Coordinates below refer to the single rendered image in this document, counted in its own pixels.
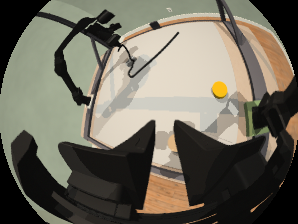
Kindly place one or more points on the grey metal cylinder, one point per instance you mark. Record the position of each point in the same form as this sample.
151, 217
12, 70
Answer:
221, 140

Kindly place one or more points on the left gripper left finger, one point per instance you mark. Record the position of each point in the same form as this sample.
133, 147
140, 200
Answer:
128, 164

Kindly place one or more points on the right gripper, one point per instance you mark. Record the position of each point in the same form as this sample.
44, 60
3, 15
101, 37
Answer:
107, 37

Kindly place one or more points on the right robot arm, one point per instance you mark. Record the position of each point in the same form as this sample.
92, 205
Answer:
60, 63

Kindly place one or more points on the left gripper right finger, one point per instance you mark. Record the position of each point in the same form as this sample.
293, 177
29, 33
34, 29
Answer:
206, 161

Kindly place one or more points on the tan wooden disc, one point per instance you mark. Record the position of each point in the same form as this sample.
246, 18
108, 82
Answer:
171, 143

